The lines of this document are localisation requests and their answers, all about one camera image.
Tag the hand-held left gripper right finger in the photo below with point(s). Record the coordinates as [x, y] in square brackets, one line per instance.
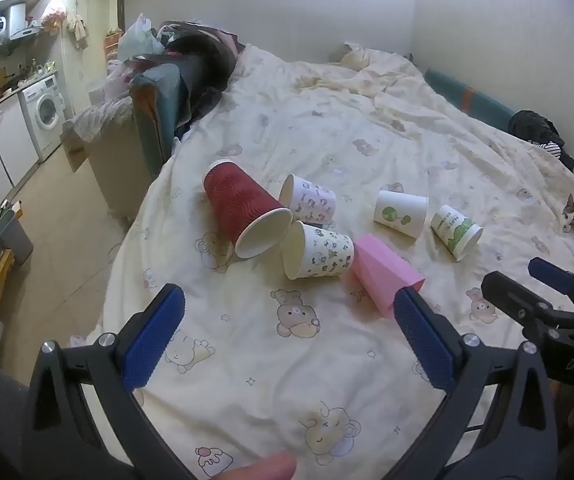
[424, 340]

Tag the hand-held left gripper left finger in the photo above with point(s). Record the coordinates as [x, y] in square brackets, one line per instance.
[152, 340]

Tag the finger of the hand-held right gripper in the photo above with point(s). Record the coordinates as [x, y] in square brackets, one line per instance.
[509, 292]
[551, 272]

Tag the pink paper cup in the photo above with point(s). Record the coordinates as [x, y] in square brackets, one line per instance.
[378, 271]

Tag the white cup with green label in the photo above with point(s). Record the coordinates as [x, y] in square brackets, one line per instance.
[451, 229]

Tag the white cup with green dots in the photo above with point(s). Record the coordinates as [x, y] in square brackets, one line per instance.
[398, 211]

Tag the white animal print paper cup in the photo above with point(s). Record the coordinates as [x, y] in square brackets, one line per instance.
[313, 201]
[323, 252]

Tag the red ribbed paper cup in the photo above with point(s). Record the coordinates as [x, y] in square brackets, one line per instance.
[239, 200]

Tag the person's left hand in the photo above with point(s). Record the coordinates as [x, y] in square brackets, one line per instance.
[262, 467]

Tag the black garment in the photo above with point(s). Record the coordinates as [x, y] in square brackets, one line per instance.
[534, 130]

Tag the grey waste bin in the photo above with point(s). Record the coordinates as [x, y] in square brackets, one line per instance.
[13, 237]

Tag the beige sofa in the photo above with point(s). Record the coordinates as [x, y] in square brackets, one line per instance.
[112, 160]

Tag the teal rolled mat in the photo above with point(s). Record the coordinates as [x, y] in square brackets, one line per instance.
[472, 97]

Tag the cardboard box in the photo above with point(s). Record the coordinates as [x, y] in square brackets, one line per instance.
[73, 147]

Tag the teal sofa cushion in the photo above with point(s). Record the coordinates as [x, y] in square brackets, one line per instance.
[159, 110]

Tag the cream bear print blanket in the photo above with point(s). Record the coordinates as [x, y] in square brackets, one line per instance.
[317, 130]

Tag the white kitchen base cabinets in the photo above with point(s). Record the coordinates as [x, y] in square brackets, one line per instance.
[2, 145]

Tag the white washing machine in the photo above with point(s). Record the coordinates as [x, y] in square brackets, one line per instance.
[44, 112]

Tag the beige plush pillow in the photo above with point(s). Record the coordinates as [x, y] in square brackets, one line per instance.
[352, 56]

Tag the dark clothing pile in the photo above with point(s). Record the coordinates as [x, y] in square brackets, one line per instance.
[202, 60]

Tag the white plastic bag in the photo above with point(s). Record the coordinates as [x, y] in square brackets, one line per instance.
[138, 37]

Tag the hanging beige towel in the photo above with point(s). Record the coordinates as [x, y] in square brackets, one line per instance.
[78, 30]

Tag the white water heater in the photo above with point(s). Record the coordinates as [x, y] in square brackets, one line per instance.
[17, 21]

